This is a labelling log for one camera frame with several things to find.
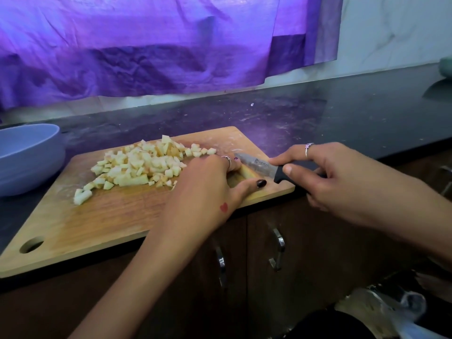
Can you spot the potato slice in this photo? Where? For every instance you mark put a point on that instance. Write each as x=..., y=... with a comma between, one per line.
x=246, y=173

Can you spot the purple cloth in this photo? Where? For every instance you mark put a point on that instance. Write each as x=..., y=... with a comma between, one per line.
x=155, y=38

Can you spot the person's dark trousers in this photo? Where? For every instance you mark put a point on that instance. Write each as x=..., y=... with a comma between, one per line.
x=332, y=327

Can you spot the red and white plastic bag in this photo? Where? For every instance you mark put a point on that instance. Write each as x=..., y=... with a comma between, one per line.
x=395, y=310

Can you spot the blue bowl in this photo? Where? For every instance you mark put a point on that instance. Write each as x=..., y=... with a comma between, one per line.
x=28, y=157

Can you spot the green bowl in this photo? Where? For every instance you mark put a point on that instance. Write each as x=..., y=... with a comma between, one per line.
x=447, y=67

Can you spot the person's right forearm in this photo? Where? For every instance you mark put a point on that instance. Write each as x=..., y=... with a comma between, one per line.
x=441, y=226

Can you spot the pile of diced potato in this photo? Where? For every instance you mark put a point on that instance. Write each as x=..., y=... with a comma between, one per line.
x=138, y=166

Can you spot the person's left hand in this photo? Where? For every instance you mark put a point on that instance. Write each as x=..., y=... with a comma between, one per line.
x=201, y=197

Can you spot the wooden cutting board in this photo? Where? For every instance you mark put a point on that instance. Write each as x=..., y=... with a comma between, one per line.
x=106, y=215

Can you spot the person's right hand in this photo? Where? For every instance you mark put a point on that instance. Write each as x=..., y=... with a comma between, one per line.
x=353, y=187

